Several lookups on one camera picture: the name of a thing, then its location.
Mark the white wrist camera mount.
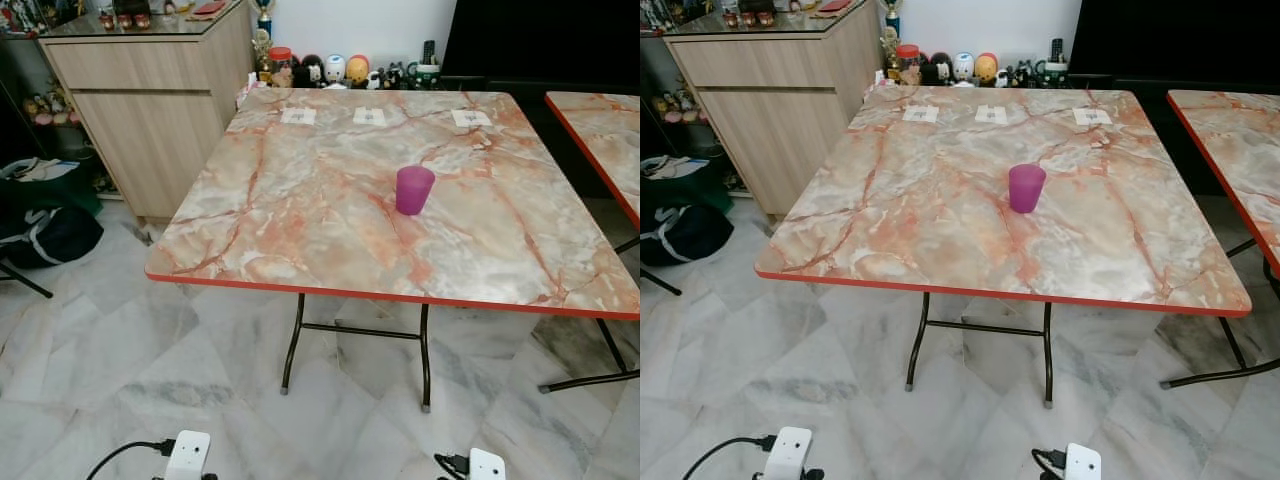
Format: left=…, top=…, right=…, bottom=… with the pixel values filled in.
left=163, top=431, right=213, bottom=480
left=467, top=448, right=507, bottom=480
left=762, top=427, right=813, bottom=480
left=1064, top=444, right=1103, bottom=480

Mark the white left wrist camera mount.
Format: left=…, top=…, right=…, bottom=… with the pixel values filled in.
left=762, top=427, right=813, bottom=480
left=163, top=431, right=213, bottom=480

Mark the black television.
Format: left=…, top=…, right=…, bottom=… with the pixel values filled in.
left=1067, top=0, right=1280, bottom=83
left=441, top=0, right=641, bottom=83

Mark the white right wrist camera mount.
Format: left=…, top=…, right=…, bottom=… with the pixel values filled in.
left=467, top=448, right=507, bottom=480
left=1064, top=444, right=1103, bottom=480

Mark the marble table with red edge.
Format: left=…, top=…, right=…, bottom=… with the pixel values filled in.
left=1166, top=90, right=1280, bottom=281
left=545, top=92, right=641, bottom=233

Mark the green bag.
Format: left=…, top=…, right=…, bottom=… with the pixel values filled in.
left=640, top=154, right=733, bottom=214
left=0, top=157, right=103, bottom=218

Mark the marble pattern folding table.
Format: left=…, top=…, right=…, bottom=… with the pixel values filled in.
left=145, top=88, right=641, bottom=414
left=755, top=85, right=1253, bottom=410

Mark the light wooden cabinet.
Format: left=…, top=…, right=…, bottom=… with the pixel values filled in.
left=662, top=0, right=887, bottom=217
left=38, top=0, right=257, bottom=222

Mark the black duffel bag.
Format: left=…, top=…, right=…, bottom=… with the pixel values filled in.
left=640, top=202, right=735, bottom=267
left=0, top=204, right=105, bottom=270

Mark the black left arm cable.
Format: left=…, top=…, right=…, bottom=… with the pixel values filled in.
left=683, top=435, right=777, bottom=480
left=85, top=439, right=177, bottom=480

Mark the purple plastic cup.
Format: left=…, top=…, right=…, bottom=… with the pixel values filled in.
left=395, top=166, right=437, bottom=217
left=1007, top=164, right=1048, bottom=215

